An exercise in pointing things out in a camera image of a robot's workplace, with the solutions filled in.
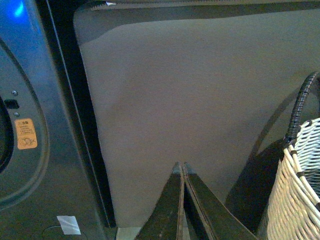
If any grey front-load washing machine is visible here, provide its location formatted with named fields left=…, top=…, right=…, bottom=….
left=0, top=0, right=117, bottom=240

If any orange warning sticker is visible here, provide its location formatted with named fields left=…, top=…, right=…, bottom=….
left=14, top=118, right=38, bottom=150

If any grey draped fabric cover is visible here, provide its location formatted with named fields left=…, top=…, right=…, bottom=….
left=73, top=2, right=320, bottom=228

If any white tape patch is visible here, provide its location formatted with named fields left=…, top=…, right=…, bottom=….
left=57, top=215, right=81, bottom=235

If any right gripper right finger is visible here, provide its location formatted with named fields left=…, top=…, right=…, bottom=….
left=183, top=162, right=257, bottom=240

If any white woven laundry basket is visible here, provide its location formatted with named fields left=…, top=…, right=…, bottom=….
left=256, top=71, right=320, bottom=240

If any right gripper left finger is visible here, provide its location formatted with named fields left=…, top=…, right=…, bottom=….
left=135, top=162, right=185, bottom=240

